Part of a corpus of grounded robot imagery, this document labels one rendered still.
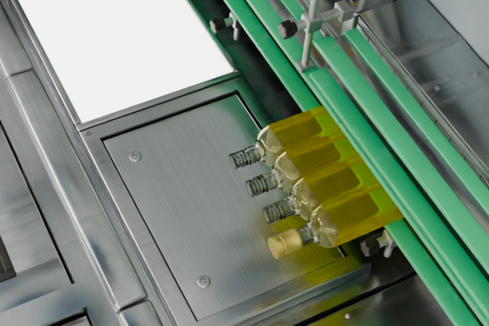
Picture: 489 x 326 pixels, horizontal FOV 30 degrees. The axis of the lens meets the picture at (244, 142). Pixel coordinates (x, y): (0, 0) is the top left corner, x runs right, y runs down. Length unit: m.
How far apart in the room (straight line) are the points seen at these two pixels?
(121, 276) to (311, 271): 0.31
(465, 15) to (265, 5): 0.38
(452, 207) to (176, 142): 0.57
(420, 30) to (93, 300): 0.68
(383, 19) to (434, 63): 0.12
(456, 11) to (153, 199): 0.60
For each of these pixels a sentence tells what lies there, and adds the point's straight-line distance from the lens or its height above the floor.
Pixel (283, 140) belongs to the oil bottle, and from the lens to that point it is 1.48.
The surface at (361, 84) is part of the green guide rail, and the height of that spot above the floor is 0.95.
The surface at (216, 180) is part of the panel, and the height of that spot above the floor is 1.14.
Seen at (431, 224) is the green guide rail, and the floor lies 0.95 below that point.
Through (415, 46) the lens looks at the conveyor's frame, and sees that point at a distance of 1.48.
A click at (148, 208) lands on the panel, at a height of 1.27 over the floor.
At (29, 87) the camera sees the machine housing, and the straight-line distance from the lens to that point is 1.77.
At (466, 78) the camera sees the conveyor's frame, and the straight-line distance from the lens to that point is 1.45.
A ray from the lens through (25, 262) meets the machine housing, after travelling 1.59.
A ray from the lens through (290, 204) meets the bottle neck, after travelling 1.42.
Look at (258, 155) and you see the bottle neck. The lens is 1.48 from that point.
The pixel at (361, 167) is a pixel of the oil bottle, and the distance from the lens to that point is 1.47.
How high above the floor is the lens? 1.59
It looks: 19 degrees down
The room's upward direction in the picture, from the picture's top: 110 degrees counter-clockwise
